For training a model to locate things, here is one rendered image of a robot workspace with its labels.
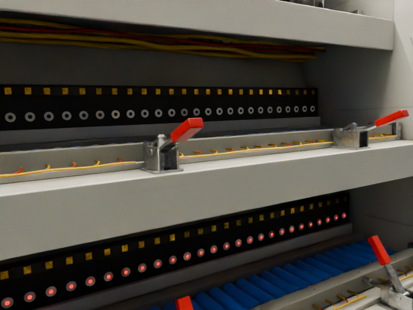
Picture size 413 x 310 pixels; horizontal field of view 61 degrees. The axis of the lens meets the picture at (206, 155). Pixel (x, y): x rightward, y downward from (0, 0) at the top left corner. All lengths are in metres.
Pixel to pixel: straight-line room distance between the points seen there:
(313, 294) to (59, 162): 0.32
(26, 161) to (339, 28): 0.43
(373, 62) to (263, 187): 0.38
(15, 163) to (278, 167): 0.24
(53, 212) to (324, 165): 0.28
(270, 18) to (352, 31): 0.15
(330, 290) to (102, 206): 0.30
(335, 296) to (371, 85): 0.36
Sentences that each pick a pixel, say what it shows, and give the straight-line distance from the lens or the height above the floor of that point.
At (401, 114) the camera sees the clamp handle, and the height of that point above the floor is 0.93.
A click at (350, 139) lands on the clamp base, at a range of 0.48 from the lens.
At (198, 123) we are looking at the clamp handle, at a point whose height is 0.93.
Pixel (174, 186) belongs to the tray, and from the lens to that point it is 0.31.
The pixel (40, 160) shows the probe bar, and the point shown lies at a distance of 0.33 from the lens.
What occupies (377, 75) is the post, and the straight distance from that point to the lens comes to 0.67.
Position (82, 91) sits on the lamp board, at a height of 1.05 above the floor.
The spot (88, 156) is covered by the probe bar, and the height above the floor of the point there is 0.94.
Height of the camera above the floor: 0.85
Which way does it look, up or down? 12 degrees up
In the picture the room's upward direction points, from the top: 13 degrees counter-clockwise
